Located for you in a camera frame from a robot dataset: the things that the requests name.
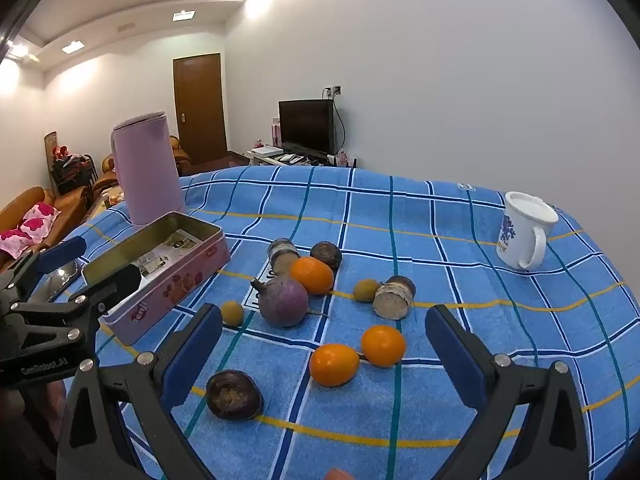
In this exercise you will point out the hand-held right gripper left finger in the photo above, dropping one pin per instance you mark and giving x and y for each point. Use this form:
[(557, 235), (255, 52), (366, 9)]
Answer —
[(192, 355)]

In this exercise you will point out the white wall socket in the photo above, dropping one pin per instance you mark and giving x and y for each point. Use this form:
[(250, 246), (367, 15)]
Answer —
[(333, 90)]

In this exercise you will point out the black television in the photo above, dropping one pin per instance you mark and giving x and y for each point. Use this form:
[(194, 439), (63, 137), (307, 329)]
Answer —
[(305, 125)]

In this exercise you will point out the silver metal lid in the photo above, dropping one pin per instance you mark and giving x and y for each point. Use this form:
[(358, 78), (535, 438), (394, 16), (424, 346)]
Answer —
[(61, 280)]

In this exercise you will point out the printed paper card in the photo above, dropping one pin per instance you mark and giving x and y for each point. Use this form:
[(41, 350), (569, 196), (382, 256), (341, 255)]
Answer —
[(167, 247)]

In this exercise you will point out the square ceiling light panel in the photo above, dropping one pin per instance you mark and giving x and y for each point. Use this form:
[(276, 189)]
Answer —
[(72, 46), (182, 14)]

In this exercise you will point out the blue checked blanket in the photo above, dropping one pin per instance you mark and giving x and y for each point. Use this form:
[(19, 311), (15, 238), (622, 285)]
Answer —
[(425, 240)]

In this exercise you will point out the pink floral pillow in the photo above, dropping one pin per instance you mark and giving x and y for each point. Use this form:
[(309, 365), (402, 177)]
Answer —
[(40, 220), (15, 241)]

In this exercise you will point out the purple round beet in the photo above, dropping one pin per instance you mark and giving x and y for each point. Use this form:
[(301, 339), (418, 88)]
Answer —
[(282, 302)]

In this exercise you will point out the small yellow longan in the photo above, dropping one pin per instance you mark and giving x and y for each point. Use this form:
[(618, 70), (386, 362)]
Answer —
[(232, 313), (366, 291)]

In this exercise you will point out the white printed mug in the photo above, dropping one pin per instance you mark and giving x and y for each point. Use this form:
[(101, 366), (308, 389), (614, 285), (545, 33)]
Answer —
[(517, 240)]

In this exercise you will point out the black rack with clothes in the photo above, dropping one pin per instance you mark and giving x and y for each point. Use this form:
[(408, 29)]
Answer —
[(72, 170)]

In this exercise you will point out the ceiling air vent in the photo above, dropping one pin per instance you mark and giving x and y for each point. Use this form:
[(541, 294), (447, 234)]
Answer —
[(125, 26)]

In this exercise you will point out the pink metal tin box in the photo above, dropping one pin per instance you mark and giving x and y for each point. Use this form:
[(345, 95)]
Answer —
[(165, 290)]

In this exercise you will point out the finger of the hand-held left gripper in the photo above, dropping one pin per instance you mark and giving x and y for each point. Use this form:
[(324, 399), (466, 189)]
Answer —
[(62, 252), (112, 285)]

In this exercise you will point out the orange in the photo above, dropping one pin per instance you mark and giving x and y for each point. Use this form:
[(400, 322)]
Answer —
[(312, 275), (334, 365), (382, 345)]

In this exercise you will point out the purple electric kettle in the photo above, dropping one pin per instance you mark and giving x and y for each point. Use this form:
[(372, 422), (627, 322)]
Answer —
[(150, 170)]

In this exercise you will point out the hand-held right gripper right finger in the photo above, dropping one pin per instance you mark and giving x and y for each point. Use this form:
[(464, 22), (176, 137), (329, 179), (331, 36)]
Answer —
[(457, 360)]

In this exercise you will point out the brown leather sofa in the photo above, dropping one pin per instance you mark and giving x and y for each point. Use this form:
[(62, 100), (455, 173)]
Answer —
[(65, 205)]

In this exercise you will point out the white television stand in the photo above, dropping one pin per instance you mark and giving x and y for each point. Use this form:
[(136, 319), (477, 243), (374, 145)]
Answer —
[(305, 160)]

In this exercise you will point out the coffee table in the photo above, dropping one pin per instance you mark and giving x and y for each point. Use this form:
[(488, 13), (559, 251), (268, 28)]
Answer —
[(107, 202)]

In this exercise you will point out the flat white box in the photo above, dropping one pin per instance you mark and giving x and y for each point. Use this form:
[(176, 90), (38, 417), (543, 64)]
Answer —
[(266, 150)]

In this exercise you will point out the brown wooden door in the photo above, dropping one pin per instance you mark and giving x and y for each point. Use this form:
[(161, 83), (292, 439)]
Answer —
[(200, 105)]

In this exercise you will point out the person's right hand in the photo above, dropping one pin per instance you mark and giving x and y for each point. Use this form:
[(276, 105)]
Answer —
[(340, 475)]

